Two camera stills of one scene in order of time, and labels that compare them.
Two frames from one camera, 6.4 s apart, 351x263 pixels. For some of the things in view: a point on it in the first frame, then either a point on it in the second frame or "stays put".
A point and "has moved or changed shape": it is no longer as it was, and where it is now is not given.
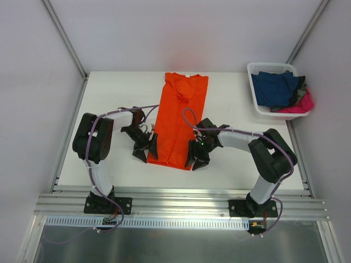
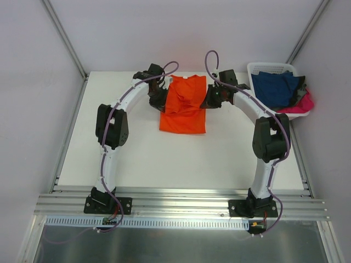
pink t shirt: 304,104 stays put
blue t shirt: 275,90 stays put
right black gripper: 199,150 to 211,99
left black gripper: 145,143 to 158,101
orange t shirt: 180,108 has moved or changed shape
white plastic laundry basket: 253,68 stays put
